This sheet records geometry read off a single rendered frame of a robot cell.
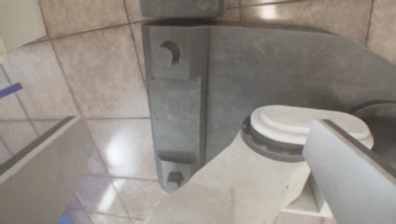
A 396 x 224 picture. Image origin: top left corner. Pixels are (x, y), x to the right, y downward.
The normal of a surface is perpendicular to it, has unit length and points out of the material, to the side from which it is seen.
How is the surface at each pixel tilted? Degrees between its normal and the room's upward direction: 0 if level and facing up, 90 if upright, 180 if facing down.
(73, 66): 0
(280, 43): 0
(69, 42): 0
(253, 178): 90
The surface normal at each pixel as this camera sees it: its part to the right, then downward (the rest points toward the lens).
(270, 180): 0.01, -0.87
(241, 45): -0.20, 0.47
